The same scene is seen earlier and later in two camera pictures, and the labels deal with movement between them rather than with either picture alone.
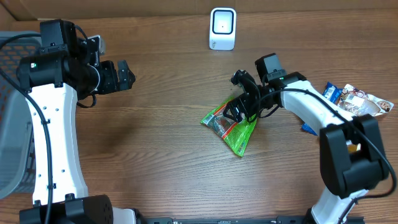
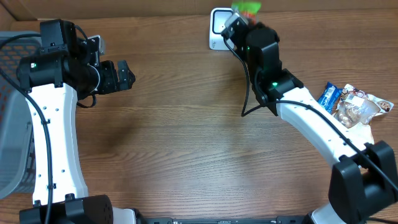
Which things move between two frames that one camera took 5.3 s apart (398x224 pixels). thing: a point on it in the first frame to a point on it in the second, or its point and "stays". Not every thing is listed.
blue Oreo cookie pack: [331, 93] stays
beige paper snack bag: [357, 103] stays
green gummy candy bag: [237, 134] to [249, 10]
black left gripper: [112, 83] stays
